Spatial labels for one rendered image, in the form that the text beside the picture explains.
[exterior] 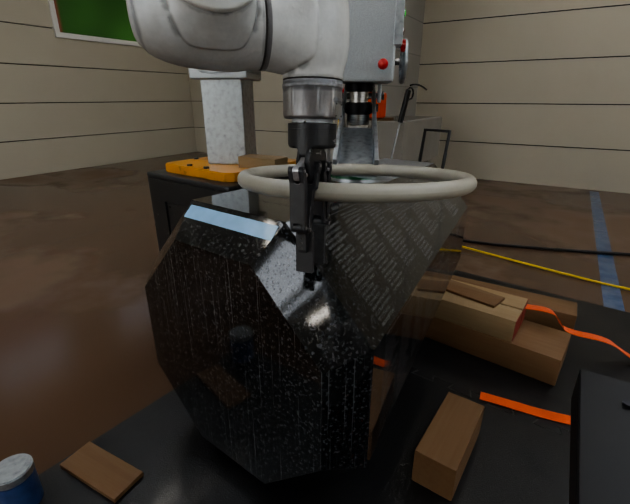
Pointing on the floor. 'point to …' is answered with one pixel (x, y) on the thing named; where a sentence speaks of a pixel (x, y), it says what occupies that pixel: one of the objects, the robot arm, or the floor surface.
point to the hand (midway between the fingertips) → (310, 248)
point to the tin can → (16, 481)
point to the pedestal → (178, 197)
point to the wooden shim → (102, 471)
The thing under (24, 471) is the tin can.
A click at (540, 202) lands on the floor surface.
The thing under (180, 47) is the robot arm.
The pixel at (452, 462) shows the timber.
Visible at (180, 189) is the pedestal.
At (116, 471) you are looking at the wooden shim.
